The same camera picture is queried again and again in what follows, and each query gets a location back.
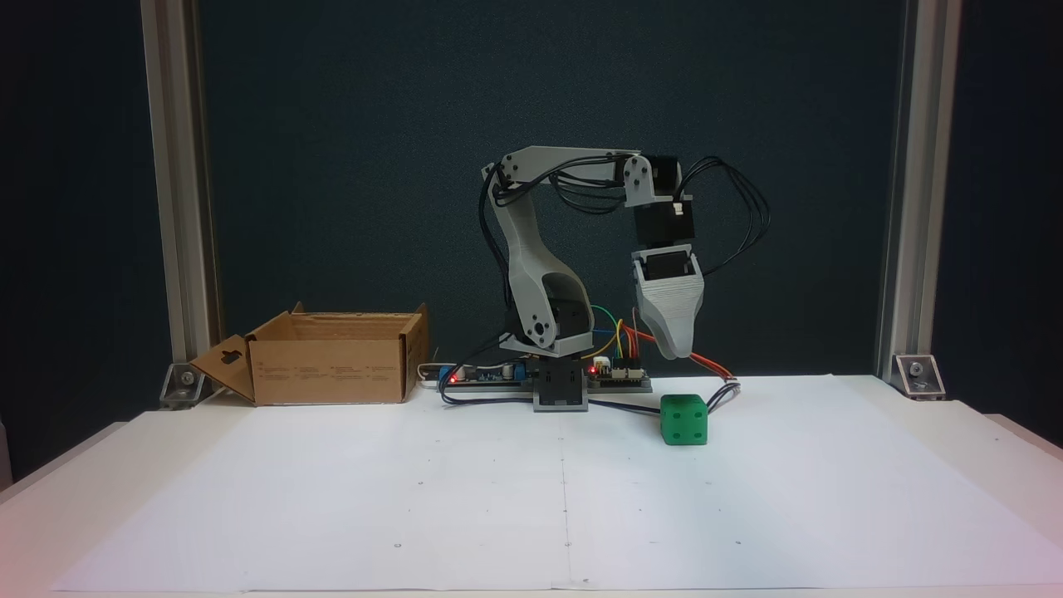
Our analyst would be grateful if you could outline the black gripper servo cable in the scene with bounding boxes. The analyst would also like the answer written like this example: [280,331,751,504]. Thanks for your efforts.
[679,155,772,277]

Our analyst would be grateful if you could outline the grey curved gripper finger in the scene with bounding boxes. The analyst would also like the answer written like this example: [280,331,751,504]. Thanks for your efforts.
[638,277,706,360]

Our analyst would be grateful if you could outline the green die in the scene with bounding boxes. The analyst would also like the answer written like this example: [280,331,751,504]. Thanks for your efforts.
[659,394,709,448]

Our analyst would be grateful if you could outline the aluminium frame post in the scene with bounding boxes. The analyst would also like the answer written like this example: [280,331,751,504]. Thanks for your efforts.
[874,0,964,380]
[140,0,222,368]

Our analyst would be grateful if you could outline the blue circuit board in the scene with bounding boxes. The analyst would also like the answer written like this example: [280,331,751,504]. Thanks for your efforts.
[437,360,535,392]

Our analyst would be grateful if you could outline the metal corner bracket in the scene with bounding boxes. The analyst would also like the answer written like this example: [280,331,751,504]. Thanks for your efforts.
[159,360,208,410]
[892,354,947,402]

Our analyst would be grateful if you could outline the black cable white connector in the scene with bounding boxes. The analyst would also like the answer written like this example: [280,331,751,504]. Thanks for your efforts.
[440,376,742,419]

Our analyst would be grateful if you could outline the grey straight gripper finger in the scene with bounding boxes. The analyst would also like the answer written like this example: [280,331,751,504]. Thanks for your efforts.
[634,286,669,355]

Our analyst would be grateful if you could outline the black arm cable loops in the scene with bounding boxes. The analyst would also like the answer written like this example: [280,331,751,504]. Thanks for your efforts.
[478,153,634,310]

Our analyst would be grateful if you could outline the orange red wires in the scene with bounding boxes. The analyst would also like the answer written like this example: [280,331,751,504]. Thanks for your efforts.
[623,309,737,383]

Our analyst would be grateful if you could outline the coloured jumper wire bundle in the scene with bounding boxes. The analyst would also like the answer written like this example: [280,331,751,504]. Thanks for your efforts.
[581,305,647,368]

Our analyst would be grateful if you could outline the brown cardboard box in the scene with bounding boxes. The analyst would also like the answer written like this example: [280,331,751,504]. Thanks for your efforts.
[189,302,430,407]

